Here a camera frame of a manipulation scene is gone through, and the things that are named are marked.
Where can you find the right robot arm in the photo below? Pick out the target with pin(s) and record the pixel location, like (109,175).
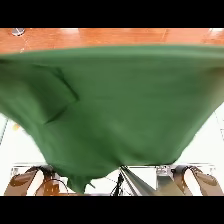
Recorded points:
(208,181)

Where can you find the green T-shirt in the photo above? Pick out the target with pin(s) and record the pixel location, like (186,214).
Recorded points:
(116,106)

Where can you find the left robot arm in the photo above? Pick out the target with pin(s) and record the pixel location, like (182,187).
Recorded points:
(20,180)

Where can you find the silver frame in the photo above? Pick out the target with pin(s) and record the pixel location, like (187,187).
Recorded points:
(140,185)

